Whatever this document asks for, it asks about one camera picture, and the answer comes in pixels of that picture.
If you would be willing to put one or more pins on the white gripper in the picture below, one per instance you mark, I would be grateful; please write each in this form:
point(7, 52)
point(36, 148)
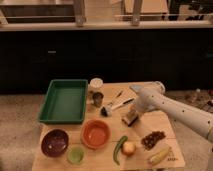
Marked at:
point(142, 103)

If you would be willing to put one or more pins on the wooden felt eraser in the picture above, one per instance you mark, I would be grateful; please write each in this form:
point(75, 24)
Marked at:
point(129, 118)

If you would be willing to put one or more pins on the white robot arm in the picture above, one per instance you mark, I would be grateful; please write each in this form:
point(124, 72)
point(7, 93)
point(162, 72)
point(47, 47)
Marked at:
point(152, 95)

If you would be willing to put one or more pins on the green plastic tray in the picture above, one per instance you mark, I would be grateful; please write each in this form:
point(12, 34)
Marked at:
point(65, 102)

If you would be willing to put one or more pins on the grey blue cloth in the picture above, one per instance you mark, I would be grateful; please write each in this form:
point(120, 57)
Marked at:
point(136, 88)

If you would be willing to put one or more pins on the green chili pepper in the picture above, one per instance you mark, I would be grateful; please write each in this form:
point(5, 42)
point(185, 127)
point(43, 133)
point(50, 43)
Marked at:
point(119, 144)

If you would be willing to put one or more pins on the bunch of dark grapes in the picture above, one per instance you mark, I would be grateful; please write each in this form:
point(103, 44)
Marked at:
point(150, 140)

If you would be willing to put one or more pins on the yellow onion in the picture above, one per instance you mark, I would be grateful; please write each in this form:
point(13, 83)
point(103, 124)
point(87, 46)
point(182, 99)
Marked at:
point(128, 148)

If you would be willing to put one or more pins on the dark metal cup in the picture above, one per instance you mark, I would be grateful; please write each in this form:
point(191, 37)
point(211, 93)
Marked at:
point(97, 99)

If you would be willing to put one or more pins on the orange bowl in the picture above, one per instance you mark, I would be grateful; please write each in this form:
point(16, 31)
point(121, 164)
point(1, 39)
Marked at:
point(95, 134)

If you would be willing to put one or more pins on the white lidded jar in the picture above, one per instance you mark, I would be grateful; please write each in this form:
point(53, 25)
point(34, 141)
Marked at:
point(95, 85)

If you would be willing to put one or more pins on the corn cob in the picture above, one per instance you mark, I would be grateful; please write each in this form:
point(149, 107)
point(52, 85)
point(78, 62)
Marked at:
point(158, 157)

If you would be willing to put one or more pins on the small green cup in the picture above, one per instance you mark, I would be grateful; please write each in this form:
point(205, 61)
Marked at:
point(75, 155)

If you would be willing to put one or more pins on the purple bowl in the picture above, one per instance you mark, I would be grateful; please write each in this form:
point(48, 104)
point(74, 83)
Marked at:
point(55, 143)

